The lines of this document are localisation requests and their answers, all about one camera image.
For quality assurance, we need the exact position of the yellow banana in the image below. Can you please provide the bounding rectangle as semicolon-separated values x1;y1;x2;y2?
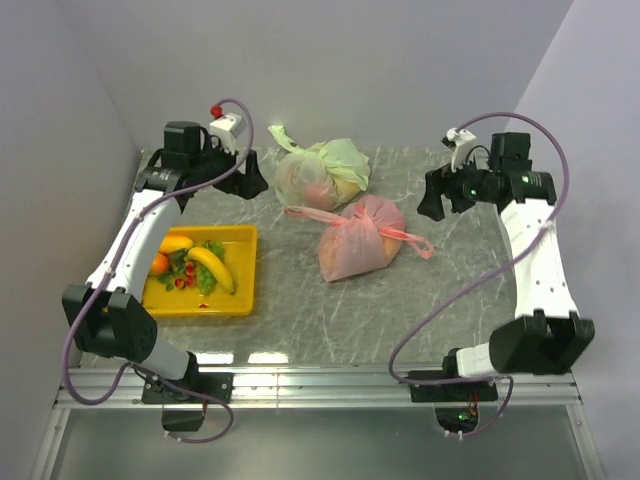
187;247;235;294

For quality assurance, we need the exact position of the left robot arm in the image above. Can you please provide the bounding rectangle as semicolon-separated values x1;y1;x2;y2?
62;113;268;402

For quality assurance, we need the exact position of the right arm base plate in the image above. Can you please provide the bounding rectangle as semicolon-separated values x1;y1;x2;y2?
407;370;498;403

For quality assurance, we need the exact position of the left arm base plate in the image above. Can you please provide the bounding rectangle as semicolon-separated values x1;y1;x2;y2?
141;372;234;405

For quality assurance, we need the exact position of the yellow mango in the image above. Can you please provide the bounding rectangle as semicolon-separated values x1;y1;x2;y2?
158;234;194;255

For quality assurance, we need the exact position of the aluminium mounting rail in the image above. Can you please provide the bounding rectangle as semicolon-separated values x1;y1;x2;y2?
70;364;582;410

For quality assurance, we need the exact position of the green grape bunch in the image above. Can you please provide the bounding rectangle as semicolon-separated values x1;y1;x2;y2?
191;241;225;295

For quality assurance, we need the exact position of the purple cable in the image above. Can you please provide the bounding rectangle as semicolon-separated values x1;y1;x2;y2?
388;112;571;437
61;98;254;405

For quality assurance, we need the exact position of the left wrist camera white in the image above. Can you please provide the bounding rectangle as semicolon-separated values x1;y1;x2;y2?
208;104;246;154

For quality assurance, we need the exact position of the yellow plastic tray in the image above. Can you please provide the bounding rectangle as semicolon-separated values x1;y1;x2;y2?
141;225;257;317

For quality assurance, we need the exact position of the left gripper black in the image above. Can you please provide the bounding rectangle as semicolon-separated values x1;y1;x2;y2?
191;135;269;199

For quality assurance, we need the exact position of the green plastic bag with fruits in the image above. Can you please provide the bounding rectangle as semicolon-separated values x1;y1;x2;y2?
268;125;371;211

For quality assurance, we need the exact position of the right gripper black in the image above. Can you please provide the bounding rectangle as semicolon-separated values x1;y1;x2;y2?
417;152;498;221

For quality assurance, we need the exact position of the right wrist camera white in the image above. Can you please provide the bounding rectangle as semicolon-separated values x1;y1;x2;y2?
442;128;477;172

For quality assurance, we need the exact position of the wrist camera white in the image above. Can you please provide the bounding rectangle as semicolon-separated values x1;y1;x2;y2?
442;128;477;172
208;104;246;154

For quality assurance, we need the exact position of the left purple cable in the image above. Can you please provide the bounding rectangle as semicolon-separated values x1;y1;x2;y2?
61;98;254;405

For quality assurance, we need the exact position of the red green mango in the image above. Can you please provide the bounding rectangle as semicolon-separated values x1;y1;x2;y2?
149;252;171;277

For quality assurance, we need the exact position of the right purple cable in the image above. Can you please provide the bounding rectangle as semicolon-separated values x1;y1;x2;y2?
388;112;571;437

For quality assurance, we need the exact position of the pink plastic bag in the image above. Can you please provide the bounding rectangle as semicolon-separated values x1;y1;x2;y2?
285;195;435;282

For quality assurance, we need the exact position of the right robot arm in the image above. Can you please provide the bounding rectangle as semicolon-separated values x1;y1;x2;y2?
417;128;595;400

